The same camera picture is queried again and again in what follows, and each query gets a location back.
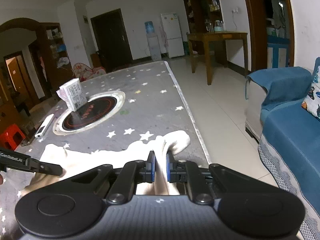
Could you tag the clear glass pitcher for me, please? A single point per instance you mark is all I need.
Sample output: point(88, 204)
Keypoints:
point(209, 26)

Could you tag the green bin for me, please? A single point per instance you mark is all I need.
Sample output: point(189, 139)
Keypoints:
point(186, 48)

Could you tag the teal glass jar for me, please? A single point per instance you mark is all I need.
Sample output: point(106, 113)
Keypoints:
point(219, 26)

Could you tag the blue water bottle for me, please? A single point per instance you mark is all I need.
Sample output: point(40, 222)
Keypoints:
point(150, 27)

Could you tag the red plastic stool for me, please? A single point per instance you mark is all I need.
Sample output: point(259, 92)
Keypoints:
point(11, 136)

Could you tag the white water dispenser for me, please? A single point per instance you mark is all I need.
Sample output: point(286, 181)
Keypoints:
point(153, 47)

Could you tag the butterfly print pillow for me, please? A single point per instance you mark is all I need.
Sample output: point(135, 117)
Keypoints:
point(312, 100)

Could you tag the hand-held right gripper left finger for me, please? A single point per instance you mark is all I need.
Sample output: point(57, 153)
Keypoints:
point(151, 166)

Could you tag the white remote control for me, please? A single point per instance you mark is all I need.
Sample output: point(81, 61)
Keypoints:
point(44, 126)

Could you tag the tall wooden shelf unit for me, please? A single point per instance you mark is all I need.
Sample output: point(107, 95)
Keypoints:
point(200, 5)

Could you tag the polka-dot play tent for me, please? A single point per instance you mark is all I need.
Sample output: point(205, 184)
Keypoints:
point(86, 71)

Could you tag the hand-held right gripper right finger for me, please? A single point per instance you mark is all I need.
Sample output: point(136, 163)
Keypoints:
point(169, 167)

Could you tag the blue and white cabinet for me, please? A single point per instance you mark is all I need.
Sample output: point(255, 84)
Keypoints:
point(277, 52)

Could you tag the cream knit garment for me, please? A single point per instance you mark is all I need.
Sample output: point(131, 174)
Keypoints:
point(175, 140)

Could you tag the white refrigerator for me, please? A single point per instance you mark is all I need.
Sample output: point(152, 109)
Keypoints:
point(172, 35)

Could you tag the dark wooden stool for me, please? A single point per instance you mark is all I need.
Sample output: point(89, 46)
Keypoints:
point(23, 103)

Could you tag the white tissue pack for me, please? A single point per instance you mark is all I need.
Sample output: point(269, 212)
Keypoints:
point(73, 93)

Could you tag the wooden side table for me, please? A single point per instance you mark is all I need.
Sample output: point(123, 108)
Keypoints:
point(217, 36)

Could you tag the blue covered sofa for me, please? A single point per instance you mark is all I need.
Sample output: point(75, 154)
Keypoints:
point(295, 140)

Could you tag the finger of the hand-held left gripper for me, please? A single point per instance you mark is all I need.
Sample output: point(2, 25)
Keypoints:
point(47, 168)

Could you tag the round built-in induction cooktop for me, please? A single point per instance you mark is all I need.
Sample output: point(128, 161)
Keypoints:
point(100, 107)

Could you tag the grey star-print tablecloth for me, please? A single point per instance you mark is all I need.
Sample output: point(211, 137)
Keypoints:
point(155, 100)

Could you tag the white wall socket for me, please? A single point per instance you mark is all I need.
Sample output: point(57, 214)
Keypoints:
point(234, 11)

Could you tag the dark wooden door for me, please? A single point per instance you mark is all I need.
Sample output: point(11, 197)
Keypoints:
point(111, 40)

